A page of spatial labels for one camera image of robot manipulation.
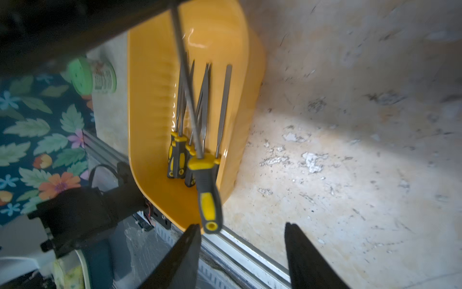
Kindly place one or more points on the green lid container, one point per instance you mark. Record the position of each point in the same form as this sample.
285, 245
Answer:
92, 76

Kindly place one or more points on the yellow plastic storage tray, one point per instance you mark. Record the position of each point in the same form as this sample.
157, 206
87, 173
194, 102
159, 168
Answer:
215, 32

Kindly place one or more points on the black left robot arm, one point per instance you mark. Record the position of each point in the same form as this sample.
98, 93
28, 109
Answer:
43, 36

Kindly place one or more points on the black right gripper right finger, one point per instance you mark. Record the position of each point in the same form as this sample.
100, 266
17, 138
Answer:
307, 267

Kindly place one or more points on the file tool yellow black handle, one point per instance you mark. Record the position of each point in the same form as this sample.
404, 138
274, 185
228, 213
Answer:
176, 148

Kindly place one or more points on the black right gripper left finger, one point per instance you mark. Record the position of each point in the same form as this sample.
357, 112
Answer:
179, 268

